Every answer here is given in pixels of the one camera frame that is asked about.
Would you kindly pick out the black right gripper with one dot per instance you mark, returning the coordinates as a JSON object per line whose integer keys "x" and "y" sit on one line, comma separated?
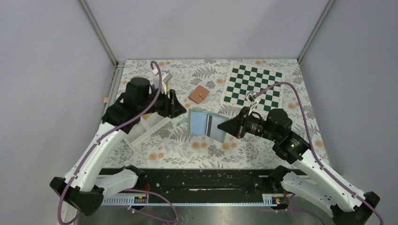
{"x": 241, "y": 123}

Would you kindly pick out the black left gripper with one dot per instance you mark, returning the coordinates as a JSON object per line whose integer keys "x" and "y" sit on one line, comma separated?
{"x": 169, "y": 103}

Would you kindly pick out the green card holder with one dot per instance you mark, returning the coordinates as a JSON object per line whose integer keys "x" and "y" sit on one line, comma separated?
{"x": 197, "y": 122}

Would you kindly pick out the brown leather wallet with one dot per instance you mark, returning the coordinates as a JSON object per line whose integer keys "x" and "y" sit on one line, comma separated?
{"x": 199, "y": 94}

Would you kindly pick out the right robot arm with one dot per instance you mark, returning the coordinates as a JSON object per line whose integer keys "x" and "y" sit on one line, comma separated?
{"x": 329, "y": 191}

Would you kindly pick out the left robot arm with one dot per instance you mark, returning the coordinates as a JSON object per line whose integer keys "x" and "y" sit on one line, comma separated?
{"x": 80, "y": 187}

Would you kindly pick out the gold card in tray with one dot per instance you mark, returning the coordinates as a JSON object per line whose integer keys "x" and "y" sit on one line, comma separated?
{"x": 145, "y": 116}

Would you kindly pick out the clear plastic divided tray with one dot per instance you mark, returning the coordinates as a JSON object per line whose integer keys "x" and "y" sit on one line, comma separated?
{"x": 144, "y": 129}

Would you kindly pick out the floral table cloth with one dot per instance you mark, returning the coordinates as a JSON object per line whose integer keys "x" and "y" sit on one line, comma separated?
{"x": 173, "y": 147}

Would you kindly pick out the green white chess mat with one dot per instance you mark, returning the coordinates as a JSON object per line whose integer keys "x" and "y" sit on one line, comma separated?
{"x": 243, "y": 78}

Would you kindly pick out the perforated metal strip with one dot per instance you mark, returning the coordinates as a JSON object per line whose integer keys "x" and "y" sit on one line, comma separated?
{"x": 254, "y": 200}

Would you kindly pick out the right controller board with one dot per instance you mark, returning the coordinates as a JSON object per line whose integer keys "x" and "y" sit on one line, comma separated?
{"x": 276, "y": 200}

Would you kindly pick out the controller board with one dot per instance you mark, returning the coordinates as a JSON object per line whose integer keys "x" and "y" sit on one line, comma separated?
{"x": 276, "y": 200}
{"x": 140, "y": 199}

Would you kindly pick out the left controller board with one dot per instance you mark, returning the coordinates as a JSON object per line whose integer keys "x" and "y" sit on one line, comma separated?
{"x": 140, "y": 199}

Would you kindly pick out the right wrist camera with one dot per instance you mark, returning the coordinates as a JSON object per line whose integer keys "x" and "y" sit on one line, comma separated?
{"x": 251, "y": 98}

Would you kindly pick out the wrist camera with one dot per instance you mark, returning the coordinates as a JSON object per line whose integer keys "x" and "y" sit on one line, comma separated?
{"x": 251, "y": 98}
{"x": 166, "y": 77}

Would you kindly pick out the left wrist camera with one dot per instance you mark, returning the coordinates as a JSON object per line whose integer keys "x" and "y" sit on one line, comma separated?
{"x": 166, "y": 77}

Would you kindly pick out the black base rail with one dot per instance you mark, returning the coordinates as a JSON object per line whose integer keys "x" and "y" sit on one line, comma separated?
{"x": 210, "y": 183}

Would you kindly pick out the right aluminium frame post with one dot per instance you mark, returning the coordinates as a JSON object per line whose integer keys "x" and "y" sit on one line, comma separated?
{"x": 315, "y": 30}

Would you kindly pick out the aluminium frame post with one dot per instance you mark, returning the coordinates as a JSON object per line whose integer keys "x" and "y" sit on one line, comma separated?
{"x": 98, "y": 32}
{"x": 315, "y": 30}

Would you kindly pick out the left aluminium frame post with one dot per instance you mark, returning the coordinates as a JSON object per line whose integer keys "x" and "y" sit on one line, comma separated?
{"x": 98, "y": 32}

